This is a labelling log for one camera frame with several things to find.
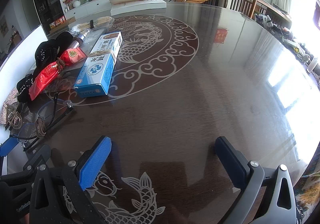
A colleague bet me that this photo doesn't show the rhinestone bow hair clip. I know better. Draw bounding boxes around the rhinestone bow hair clip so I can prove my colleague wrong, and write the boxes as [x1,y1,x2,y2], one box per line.
[1,88,23,129]

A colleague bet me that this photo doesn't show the red snack packet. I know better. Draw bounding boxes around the red snack packet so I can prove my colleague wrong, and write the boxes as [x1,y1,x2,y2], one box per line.
[29,47,87,101]

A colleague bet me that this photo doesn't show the blue white carton box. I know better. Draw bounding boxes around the blue white carton box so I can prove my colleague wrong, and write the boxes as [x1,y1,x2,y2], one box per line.
[74,31,123,98]

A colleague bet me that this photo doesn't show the eyeglasses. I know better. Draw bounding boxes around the eyeglasses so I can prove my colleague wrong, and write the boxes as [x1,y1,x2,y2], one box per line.
[7,92,73,152]

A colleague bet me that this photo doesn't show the black trimmed hair band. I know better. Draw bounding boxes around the black trimmed hair band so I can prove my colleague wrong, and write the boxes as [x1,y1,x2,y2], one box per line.
[16,74,33,103]

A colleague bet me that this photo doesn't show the black velvet hair scrunchie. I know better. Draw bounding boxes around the black velvet hair scrunchie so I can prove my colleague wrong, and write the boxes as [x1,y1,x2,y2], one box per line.
[33,32,73,78]

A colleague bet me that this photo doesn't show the clear plastic zip bag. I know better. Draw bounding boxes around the clear plastic zip bag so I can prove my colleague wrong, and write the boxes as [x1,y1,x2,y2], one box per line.
[71,27,109,55]

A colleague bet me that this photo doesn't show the bundle of bamboo sticks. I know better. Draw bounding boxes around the bundle of bamboo sticks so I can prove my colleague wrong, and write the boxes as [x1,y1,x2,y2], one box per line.
[71,16,114,33]

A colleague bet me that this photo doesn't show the red flower vase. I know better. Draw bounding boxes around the red flower vase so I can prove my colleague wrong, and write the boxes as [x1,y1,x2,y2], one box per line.
[63,0,81,10]

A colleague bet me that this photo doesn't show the white tv cabinet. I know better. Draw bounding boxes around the white tv cabinet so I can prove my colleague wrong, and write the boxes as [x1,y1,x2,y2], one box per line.
[64,0,168,21]

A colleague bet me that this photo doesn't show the white flat box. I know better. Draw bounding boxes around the white flat box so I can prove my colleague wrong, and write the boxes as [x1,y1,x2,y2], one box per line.
[110,0,167,16]

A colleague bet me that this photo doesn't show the wooden side desk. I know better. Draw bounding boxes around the wooden side desk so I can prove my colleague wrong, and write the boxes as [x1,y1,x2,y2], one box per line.
[255,0,292,29]

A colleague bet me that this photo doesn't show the dark wooden chair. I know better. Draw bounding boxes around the dark wooden chair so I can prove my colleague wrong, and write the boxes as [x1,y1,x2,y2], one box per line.
[225,0,257,19]

